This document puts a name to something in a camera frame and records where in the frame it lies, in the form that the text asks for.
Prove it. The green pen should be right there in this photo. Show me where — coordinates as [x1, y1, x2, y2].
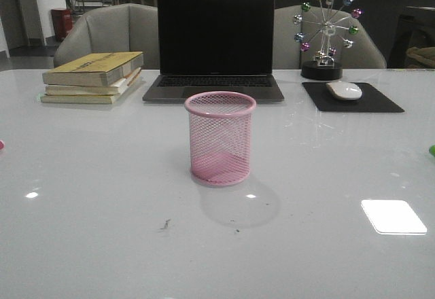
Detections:
[429, 145, 435, 156]

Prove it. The pink mesh pen holder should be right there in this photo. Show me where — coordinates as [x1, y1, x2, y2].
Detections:
[184, 91, 256, 186]

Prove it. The grey open laptop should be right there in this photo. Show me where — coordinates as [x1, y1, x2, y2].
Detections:
[143, 0, 284, 102]

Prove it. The middle cream book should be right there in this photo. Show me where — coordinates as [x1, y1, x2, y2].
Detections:
[45, 68, 141, 95]

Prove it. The cream book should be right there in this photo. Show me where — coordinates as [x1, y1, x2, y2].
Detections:
[39, 76, 145, 105]
[45, 68, 141, 95]

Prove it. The black mouse pad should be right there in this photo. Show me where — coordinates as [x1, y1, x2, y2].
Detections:
[302, 82, 404, 113]

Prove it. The bottom cream book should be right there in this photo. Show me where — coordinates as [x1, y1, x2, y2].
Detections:
[39, 76, 145, 105]

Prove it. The right grey armchair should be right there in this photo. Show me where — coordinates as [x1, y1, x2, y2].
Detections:
[273, 5, 386, 69]

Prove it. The grey armchair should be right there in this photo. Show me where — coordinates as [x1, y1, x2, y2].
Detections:
[54, 3, 160, 69]
[273, 5, 386, 69]

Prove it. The top yellow book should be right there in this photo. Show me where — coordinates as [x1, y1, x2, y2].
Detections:
[42, 52, 143, 87]

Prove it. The white computer mouse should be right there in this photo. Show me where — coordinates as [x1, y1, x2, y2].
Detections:
[326, 81, 362, 101]

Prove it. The left grey armchair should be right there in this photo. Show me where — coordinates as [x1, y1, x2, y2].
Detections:
[54, 3, 160, 69]

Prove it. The ferris wheel desk ornament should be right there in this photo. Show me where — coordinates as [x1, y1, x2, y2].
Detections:
[293, 0, 364, 81]

